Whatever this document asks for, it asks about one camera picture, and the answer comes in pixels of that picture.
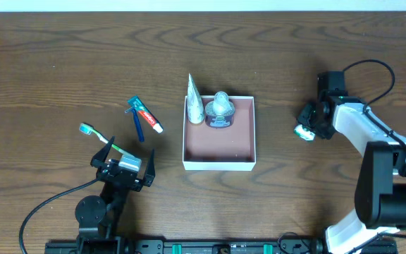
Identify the blue disposable razor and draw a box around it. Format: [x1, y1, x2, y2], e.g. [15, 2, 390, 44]
[125, 107, 144, 143]

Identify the red Colgate toothpaste tube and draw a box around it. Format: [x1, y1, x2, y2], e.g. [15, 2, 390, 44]
[128, 95, 164, 133]

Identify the black mounting rail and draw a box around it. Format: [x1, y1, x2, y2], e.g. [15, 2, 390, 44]
[44, 233, 398, 254]

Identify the green white toothbrush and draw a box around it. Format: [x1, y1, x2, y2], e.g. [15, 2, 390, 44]
[79, 123, 133, 157]

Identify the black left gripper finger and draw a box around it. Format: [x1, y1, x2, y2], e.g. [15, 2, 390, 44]
[143, 150, 156, 187]
[90, 136, 115, 168]

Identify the green Dettol soap bar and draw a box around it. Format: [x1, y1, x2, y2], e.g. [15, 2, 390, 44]
[294, 124, 315, 141]

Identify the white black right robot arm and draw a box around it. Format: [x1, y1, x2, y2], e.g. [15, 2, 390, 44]
[294, 96, 406, 253]

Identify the white cardboard box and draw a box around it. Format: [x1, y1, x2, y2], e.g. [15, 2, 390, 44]
[182, 96, 257, 171]

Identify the white Pantene conditioner tube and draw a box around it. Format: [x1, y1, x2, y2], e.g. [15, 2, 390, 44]
[187, 74, 205, 125]

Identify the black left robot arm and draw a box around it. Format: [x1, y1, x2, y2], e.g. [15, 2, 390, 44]
[75, 140, 156, 253]

